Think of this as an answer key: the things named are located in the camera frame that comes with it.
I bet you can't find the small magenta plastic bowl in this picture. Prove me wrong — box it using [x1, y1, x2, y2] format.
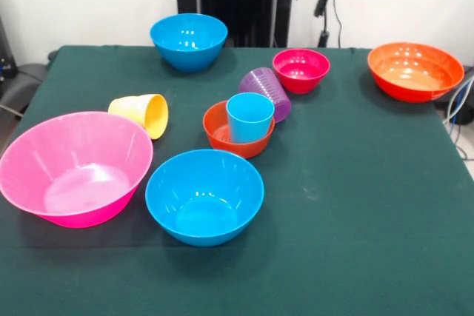
[272, 48, 331, 95]

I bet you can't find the blue plastic bowl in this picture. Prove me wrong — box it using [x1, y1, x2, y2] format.
[144, 149, 265, 248]
[149, 13, 229, 73]

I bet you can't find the large pink plastic bowl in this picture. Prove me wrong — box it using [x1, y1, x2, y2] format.
[0, 110, 155, 229]

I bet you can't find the yellow plastic cup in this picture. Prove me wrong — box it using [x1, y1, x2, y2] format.
[107, 93, 170, 141]

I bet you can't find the purple ribbed plastic cup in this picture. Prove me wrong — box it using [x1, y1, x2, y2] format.
[238, 67, 293, 124]

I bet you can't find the tangle of floor cables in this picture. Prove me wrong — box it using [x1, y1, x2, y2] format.
[442, 75, 474, 164]

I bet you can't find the small red-orange plastic bowl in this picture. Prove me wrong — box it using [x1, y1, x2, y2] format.
[202, 100, 276, 160]

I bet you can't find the dark green tablecloth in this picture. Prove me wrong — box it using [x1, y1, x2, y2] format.
[0, 44, 474, 316]

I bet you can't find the blue plastic cup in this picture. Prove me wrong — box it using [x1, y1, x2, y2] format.
[225, 93, 276, 144]

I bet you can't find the large orange plastic bowl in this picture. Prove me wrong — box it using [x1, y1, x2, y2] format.
[367, 41, 465, 104]

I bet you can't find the black hanging cable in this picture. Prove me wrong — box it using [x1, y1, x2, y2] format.
[317, 0, 353, 49]

